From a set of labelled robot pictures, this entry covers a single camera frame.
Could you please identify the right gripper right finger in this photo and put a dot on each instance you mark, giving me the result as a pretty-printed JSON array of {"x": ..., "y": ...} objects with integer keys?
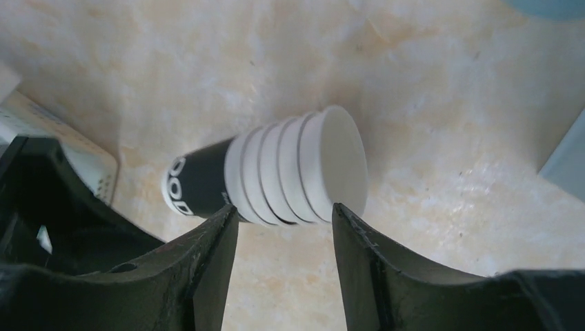
[{"x": 386, "y": 286}]

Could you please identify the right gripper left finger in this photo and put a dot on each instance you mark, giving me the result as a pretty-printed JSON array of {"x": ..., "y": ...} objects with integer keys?
[{"x": 71, "y": 262}]

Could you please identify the stack of paper cups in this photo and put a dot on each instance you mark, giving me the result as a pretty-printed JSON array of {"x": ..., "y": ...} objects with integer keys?
[{"x": 291, "y": 172}]

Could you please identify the light blue paper bag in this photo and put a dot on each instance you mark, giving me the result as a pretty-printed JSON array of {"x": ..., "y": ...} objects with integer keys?
[{"x": 565, "y": 166}]

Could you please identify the blue straw holder cup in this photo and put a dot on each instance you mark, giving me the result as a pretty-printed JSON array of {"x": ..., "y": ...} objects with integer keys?
[{"x": 560, "y": 10}]

